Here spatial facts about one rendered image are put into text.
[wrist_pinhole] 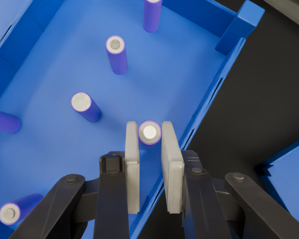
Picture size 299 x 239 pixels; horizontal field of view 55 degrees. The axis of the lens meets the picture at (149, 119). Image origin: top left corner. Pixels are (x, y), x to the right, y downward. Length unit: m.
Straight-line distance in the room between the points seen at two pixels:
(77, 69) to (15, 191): 0.14
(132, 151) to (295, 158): 0.68
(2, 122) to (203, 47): 0.22
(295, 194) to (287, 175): 0.05
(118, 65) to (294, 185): 0.61
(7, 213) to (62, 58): 0.17
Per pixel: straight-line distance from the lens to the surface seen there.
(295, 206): 0.82
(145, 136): 0.20
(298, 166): 0.82
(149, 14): 0.31
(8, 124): 0.31
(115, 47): 0.27
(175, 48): 0.34
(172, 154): 0.15
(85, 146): 0.32
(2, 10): 0.58
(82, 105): 0.25
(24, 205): 0.28
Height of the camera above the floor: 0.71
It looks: 82 degrees down
